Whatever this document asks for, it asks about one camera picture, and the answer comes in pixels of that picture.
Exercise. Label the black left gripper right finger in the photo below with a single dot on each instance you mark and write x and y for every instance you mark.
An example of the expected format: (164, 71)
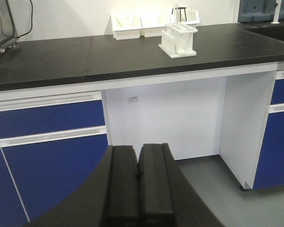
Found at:
(166, 197)

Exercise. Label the blue grey drying rack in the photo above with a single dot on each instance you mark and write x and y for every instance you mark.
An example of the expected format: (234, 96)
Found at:
(258, 10)

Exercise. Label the left white storage bin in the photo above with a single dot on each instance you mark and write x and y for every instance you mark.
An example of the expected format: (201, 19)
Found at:
(126, 25)

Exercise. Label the clear glass test tube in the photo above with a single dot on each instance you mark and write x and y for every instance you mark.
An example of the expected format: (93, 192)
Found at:
(175, 16)

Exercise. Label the blue drawer cabinet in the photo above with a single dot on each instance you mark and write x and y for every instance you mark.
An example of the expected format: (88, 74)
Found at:
(270, 167)
(48, 146)

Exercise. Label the middle white storage bin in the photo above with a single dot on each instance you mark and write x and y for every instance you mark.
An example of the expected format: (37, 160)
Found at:
(153, 22)

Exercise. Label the white storage bin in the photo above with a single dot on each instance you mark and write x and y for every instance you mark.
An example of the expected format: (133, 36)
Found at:
(153, 22)
(126, 25)
(192, 18)

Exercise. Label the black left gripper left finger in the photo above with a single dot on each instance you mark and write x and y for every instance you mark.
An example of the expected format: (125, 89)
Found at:
(108, 197)

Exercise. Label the right white storage bin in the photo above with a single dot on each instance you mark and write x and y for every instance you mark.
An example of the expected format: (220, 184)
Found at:
(192, 18)

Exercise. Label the black lab sink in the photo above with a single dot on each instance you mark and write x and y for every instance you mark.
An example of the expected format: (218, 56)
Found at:
(272, 31)

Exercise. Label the black metal tripod stand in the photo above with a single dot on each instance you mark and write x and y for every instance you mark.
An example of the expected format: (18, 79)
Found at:
(181, 14)

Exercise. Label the blue drawer cabinet right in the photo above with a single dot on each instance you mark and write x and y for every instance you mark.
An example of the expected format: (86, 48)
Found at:
(270, 167)

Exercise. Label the white test tube rack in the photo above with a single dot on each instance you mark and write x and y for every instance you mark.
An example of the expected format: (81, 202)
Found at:
(185, 41)

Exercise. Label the metal framed equipment left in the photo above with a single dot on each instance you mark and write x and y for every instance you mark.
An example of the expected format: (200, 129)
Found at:
(8, 32)

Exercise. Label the blue drawer cabinet left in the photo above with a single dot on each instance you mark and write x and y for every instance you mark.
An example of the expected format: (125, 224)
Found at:
(48, 146)

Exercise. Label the white faucet pipe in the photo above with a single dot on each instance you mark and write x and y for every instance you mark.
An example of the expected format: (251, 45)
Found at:
(277, 6)

